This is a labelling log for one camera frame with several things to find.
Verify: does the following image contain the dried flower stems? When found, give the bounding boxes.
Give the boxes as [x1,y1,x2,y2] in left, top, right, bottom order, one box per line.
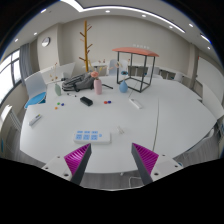
[49,62,61,85]

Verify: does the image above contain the white remote control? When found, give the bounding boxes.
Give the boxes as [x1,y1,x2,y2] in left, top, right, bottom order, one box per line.
[128,97,143,110]

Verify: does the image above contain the pink artificial flower bouquet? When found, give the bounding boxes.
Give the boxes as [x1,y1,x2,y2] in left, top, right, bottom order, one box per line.
[89,59,108,81]

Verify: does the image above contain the black frame orange-topped stand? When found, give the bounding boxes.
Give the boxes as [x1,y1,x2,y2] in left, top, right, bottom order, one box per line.
[111,46,160,94]

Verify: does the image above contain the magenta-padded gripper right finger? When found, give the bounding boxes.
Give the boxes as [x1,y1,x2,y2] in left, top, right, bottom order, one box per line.
[131,142,183,186]

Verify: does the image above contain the blue vase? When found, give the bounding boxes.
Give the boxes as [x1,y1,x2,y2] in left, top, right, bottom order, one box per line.
[119,80,129,94]

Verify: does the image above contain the white whiteboard eraser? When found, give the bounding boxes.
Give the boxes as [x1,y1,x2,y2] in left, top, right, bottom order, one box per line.
[28,113,43,127]

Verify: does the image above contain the grey curtain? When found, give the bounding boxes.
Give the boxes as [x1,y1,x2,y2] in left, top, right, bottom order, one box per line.
[19,42,33,81]

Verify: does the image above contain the pink vase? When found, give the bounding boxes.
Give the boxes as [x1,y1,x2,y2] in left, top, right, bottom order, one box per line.
[93,78,103,96]

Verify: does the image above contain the round wall clock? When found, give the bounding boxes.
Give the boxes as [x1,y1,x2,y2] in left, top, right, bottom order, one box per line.
[41,36,52,48]

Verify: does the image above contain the long ceiling strip light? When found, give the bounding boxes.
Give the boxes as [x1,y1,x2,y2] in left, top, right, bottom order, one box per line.
[59,0,187,34]

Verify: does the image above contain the black rectangular box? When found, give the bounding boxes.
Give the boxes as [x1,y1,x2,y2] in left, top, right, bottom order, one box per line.
[79,96,94,107]

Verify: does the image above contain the blue artificial flower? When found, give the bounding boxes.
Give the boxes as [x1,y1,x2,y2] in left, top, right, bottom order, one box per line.
[116,59,132,82]

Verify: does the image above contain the grey backpack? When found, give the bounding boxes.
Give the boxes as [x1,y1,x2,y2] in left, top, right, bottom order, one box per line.
[61,72,96,93]

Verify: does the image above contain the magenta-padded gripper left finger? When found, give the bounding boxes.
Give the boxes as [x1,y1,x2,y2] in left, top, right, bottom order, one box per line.
[43,143,93,186]

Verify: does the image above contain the round ceiling spotlights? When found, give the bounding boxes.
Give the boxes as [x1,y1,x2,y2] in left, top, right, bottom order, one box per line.
[13,8,214,51]

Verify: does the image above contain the white blue-socket power strip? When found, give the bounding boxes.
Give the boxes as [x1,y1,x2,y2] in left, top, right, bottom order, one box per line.
[72,129,112,145]

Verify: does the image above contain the green vase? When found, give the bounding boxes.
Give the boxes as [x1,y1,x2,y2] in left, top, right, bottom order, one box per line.
[54,83,63,97]

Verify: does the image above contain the wooden coat rack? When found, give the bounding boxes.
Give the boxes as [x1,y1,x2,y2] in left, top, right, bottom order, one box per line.
[78,19,95,74]

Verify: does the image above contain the window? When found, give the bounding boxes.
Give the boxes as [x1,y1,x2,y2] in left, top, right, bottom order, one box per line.
[0,49,22,104]

